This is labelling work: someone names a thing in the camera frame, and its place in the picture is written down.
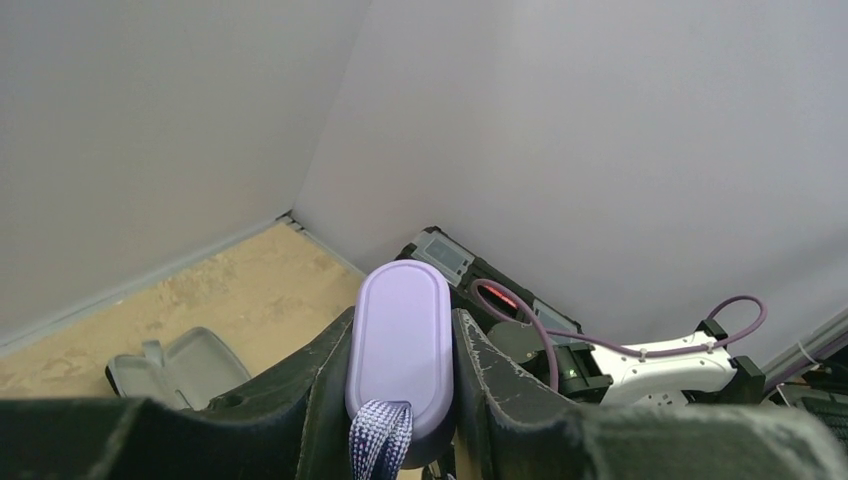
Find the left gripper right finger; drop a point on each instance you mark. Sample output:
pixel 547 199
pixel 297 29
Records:
pixel 512 426

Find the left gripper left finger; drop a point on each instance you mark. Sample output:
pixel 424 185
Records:
pixel 289 422

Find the black grey umbrella case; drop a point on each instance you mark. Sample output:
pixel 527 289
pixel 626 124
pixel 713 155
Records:
pixel 188 373

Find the lilac black folding umbrella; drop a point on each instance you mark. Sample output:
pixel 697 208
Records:
pixel 399 385

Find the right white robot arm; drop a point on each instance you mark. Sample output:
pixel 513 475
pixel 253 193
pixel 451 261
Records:
pixel 596 374

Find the black plastic toolbox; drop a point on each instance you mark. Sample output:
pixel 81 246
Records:
pixel 478 287

